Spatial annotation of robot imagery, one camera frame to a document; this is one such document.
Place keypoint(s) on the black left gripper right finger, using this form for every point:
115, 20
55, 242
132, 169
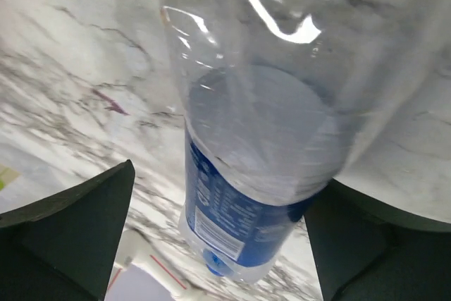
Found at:
365, 249

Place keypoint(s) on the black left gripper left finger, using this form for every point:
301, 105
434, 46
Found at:
63, 247

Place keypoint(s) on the white PVC pipe frame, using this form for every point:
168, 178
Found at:
135, 250

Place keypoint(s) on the clear bottle blue label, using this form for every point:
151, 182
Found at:
282, 97

